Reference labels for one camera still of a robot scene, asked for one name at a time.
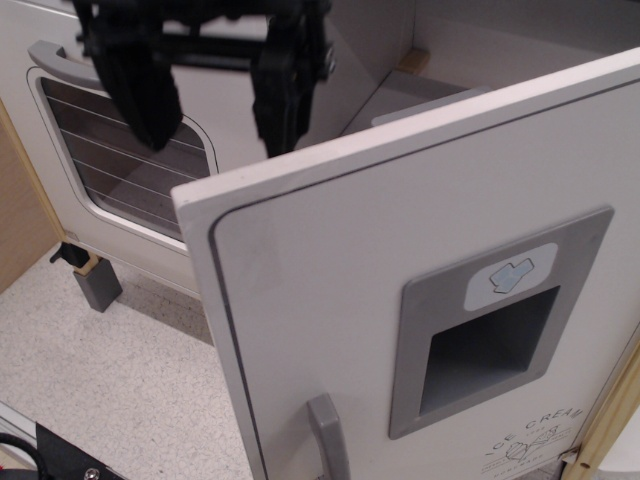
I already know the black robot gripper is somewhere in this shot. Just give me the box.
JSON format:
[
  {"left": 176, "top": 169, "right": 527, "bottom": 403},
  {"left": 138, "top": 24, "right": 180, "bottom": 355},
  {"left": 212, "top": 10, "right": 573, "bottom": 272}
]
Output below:
[{"left": 72, "top": 1, "right": 335, "bottom": 157}]

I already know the white toy fridge door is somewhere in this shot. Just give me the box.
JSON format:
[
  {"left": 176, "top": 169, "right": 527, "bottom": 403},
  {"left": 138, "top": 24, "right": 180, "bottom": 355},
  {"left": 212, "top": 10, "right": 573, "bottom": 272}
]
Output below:
[{"left": 172, "top": 49, "right": 639, "bottom": 479}]

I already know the white toy oven door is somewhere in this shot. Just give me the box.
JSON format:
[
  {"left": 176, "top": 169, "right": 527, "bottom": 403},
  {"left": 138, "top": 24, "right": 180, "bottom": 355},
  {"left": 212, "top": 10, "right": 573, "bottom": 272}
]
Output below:
[{"left": 1, "top": 1, "right": 265, "bottom": 295}]

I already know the grey kitchen leg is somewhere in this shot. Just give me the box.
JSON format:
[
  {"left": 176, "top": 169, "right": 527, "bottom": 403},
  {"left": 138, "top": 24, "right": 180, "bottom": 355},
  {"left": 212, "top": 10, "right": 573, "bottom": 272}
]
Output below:
[{"left": 74, "top": 259, "right": 123, "bottom": 313}]

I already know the wooden left side panel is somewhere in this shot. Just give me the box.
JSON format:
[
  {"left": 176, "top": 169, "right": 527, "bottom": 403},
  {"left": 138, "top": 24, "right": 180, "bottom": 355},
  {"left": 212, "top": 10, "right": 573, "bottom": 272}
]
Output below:
[{"left": 1, "top": 107, "right": 64, "bottom": 291}]

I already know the grey ice dispenser panel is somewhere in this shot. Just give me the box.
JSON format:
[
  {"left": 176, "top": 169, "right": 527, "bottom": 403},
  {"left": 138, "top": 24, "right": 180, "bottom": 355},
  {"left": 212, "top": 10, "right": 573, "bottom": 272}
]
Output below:
[{"left": 389, "top": 205, "right": 614, "bottom": 440}]

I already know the grey oven door handle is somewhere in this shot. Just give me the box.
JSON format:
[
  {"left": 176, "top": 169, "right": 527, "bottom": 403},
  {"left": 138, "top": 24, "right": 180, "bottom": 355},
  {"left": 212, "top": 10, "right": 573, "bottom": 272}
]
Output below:
[{"left": 28, "top": 40, "right": 104, "bottom": 90}]

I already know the black clamp bracket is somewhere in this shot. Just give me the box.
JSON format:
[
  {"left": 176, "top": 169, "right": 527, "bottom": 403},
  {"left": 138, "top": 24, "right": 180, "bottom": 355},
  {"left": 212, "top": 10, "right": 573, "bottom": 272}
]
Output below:
[{"left": 49, "top": 242, "right": 90, "bottom": 269}]

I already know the grey fridge door handle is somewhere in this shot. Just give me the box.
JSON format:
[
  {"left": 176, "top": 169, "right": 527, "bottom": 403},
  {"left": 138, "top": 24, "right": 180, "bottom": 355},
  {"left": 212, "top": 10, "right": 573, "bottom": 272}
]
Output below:
[{"left": 307, "top": 393, "right": 351, "bottom": 480}]

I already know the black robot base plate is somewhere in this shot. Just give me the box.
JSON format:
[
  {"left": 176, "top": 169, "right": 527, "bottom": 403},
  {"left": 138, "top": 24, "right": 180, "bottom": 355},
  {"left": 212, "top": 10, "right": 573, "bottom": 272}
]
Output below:
[{"left": 36, "top": 423, "right": 123, "bottom": 480}]

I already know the black cable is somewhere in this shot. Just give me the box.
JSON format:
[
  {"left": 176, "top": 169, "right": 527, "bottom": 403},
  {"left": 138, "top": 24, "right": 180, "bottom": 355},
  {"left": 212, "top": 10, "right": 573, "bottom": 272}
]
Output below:
[{"left": 0, "top": 433, "right": 44, "bottom": 480}]

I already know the light wooden side post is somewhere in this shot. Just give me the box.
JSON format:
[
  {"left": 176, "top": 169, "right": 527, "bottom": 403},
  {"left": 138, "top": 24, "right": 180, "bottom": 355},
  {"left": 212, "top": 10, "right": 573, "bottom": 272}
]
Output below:
[{"left": 561, "top": 344, "right": 639, "bottom": 480}]

